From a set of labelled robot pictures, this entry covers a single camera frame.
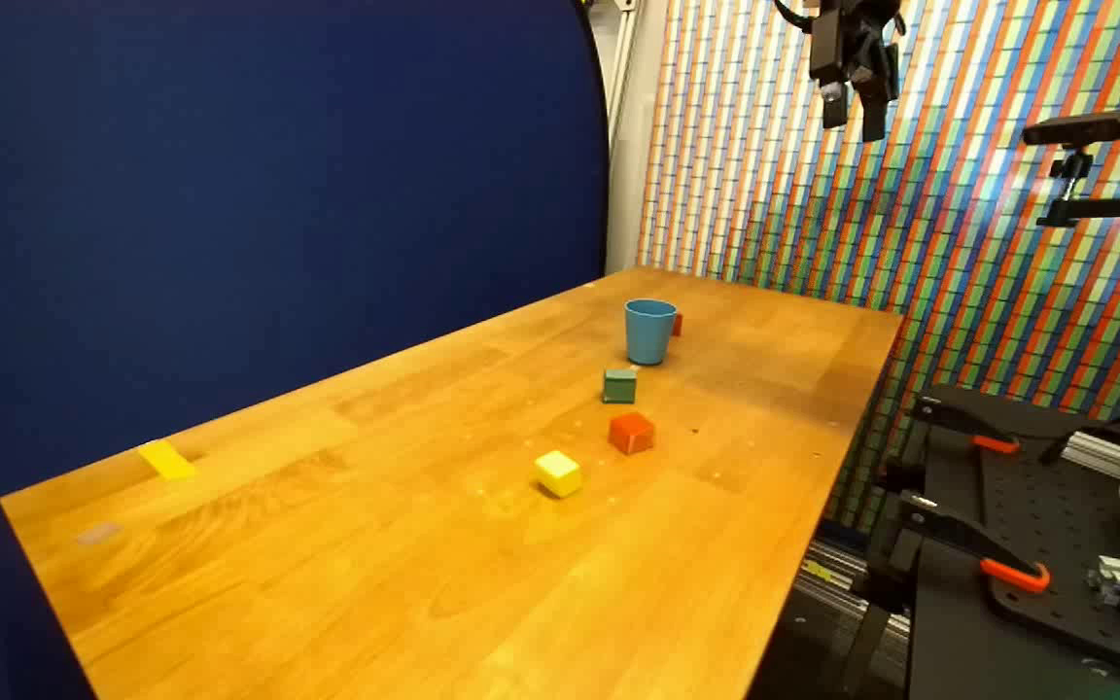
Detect green block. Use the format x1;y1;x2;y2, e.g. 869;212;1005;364
598;363;646;407

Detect orange block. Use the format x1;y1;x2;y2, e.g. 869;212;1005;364
604;407;661;460

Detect black clamp with orange handle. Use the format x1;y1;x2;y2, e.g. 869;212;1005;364
911;391;1026;466
891;485;1059;603

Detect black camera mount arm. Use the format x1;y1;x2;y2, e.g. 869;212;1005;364
1033;145;1120;238

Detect white backdrop frame pole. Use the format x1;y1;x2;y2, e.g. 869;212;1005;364
581;0;669;281

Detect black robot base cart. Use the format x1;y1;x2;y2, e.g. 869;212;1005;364
752;386;1120;700

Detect colourful patterned wall panel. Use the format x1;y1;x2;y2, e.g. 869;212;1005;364
633;0;1120;535

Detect blue fabric backdrop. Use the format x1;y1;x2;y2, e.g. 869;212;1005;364
0;0;616;700

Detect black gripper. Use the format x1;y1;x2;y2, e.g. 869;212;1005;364
806;0;911;145

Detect yellow block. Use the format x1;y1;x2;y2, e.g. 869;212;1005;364
532;447;587;501

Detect black camera on stand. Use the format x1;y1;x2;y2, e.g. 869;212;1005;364
1019;105;1120;150

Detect blue cup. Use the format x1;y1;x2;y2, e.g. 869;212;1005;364
624;297;686;371

